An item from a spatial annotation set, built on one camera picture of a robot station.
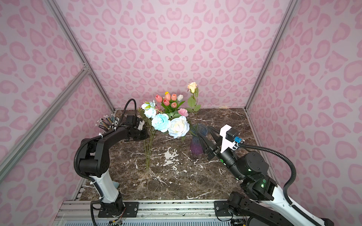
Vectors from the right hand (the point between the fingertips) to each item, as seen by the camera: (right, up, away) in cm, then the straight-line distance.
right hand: (201, 132), depth 52 cm
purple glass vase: (+1, -12, +36) cm, 38 cm away
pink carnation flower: (-7, +9, +20) cm, 23 cm away
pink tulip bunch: (-15, +15, +30) cm, 36 cm away
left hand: (-31, -5, +46) cm, 56 cm away
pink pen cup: (-59, +2, +43) cm, 73 cm away
